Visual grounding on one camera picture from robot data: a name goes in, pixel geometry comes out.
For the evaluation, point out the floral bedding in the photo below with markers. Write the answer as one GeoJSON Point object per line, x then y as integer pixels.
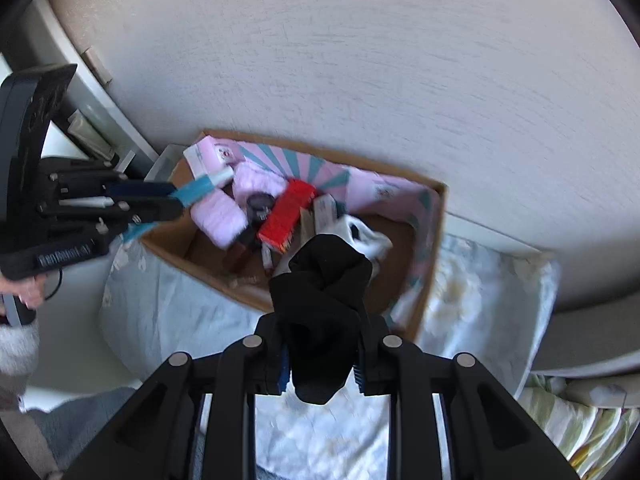
{"type": "Point", "coordinates": [592, 439]}

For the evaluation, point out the white panda sock in box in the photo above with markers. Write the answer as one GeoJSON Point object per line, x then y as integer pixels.
{"type": "Point", "coordinates": [327, 212]}

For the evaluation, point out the grey fleece trousers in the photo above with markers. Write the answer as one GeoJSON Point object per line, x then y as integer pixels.
{"type": "Point", "coordinates": [69, 427]}

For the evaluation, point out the red carton box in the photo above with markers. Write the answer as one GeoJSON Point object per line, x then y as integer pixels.
{"type": "Point", "coordinates": [277, 231]}

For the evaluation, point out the blue cosmetic tube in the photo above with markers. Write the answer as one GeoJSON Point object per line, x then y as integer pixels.
{"type": "Point", "coordinates": [188, 195]}

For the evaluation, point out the pink teal cardboard box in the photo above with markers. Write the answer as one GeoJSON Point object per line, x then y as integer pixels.
{"type": "Point", "coordinates": [392, 216]}

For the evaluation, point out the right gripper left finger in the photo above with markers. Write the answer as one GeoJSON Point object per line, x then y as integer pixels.
{"type": "Point", "coordinates": [154, 433]}

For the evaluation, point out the white panda sock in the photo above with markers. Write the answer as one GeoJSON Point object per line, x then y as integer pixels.
{"type": "Point", "coordinates": [374, 245]}
{"type": "Point", "coordinates": [327, 212]}

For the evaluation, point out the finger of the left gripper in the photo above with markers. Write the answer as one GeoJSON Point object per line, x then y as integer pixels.
{"type": "Point", "coordinates": [131, 213]}
{"type": "Point", "coordinates": [78, 178]}

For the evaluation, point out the floral cloth mat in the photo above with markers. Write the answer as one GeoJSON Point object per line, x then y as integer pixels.
{"type": "Point", "coordinates": [492, 305]}

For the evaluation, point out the black round jar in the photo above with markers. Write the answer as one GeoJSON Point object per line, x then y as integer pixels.
{"type": "Point", "coordinates": [259, 207]}

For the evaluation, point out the red YSL lip bottle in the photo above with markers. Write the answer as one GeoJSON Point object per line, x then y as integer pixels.
{"type": "Point", "coordinates": [242, 249]}

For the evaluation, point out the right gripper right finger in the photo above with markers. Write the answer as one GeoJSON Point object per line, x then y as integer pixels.
{"type": "Point", "coordinates": [450, 417]}

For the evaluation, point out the person left hand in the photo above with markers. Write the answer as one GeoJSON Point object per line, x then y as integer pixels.
{"type": "Point", "coordinates": [30, 290]}

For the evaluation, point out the black scrunchie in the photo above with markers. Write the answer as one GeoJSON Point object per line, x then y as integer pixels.
{"type": "Point", "coordinates": [320, 304]}

